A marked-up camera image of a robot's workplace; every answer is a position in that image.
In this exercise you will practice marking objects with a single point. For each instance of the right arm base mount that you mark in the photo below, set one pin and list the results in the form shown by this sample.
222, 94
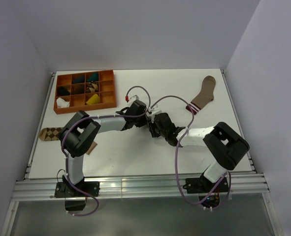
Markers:
198, 185

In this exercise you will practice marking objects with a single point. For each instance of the orange compartment tray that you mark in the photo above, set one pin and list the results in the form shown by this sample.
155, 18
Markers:
107, 92

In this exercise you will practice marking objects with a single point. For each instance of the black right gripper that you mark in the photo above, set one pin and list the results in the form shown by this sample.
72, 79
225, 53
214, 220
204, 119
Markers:
151, 126

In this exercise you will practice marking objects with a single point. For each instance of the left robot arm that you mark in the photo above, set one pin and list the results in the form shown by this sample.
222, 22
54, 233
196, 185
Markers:
79, 133

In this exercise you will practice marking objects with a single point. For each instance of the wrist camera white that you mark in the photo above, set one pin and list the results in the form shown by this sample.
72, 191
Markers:
155, 110
131, 98

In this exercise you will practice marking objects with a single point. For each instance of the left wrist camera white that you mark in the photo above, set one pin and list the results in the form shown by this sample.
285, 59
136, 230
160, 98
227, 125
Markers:
131, 98

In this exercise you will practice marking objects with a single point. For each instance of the dark brown rolled sock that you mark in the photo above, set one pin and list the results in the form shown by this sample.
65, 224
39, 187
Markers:
77, 89

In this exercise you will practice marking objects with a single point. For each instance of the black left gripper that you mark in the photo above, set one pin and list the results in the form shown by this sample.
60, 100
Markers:
144, 122

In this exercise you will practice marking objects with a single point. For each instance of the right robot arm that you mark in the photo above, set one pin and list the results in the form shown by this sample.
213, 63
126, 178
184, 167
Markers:
226, 146

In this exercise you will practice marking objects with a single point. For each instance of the brown argyle rolled sock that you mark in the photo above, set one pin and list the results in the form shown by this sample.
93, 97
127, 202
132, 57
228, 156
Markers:
92, 87

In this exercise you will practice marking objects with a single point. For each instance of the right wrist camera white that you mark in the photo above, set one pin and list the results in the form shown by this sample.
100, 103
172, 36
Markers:
155, 110

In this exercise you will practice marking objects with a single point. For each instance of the dark blue rolled sock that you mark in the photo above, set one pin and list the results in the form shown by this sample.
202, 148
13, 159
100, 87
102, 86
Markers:
79, 79

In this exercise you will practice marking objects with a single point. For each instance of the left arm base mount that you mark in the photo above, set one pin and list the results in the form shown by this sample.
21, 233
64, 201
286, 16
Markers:
65, 191

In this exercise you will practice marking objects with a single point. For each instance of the black sock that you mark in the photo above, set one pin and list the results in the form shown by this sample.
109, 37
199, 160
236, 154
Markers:
62, 91

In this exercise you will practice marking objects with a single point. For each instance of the tan sock maroon striped cuff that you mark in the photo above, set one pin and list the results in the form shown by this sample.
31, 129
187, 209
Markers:
205, 96

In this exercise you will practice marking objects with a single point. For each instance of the tan argyle sock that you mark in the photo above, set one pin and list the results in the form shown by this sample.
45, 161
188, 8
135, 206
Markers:
52, 134

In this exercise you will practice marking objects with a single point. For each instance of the white sock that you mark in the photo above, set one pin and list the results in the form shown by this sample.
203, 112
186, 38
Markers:
61, 103

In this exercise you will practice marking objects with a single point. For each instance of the yellow rolled sock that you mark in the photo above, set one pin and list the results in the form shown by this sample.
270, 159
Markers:
94, 99

